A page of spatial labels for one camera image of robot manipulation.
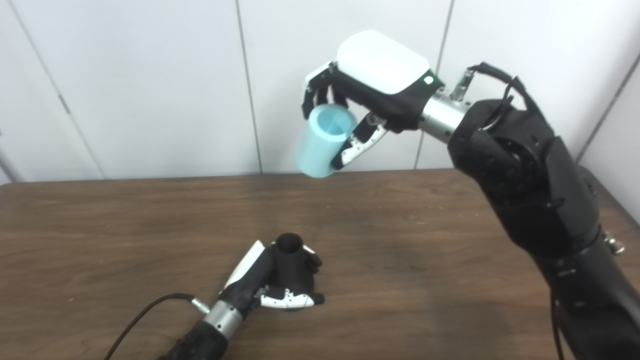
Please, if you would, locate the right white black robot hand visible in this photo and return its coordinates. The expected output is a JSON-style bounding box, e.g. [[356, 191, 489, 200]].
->
[[300, 29, 445, 171]]

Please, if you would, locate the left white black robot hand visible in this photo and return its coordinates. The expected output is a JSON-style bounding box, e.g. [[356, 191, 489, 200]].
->
[[219, 240, 325, 315]]

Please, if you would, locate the black nozzle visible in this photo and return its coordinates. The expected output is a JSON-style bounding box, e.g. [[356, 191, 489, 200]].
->
[[271, 233, 318, 312]]

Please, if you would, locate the light blue cylinder cup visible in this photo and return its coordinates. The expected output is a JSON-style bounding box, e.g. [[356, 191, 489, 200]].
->
[[295, 104, 359, 179]]

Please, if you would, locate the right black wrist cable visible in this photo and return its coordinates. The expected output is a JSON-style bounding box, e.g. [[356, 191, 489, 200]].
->
[[449, 61, 540, 132]]

